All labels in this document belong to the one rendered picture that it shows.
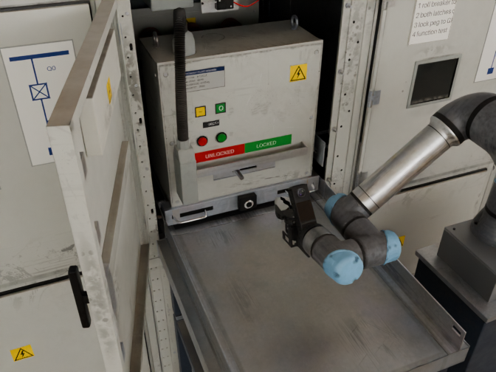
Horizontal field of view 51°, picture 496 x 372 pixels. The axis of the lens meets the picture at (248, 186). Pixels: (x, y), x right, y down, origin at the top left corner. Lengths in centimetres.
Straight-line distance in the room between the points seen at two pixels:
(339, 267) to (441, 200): 108
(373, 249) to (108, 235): 57
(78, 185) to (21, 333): 106
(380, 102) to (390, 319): 67
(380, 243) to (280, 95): 58
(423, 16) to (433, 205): 79
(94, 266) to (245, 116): 83
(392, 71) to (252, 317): 84
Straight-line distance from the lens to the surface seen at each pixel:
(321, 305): 143
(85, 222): 79
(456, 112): 129
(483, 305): 170
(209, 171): 154
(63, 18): 126
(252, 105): 153
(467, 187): 220
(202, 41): 155
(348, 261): 113
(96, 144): 91
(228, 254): 156
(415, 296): 149
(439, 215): 220
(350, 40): 156
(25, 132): 135
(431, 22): 168
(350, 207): 127
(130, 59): 133
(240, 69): 148
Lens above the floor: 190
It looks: 35 degrees down
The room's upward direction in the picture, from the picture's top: straight up
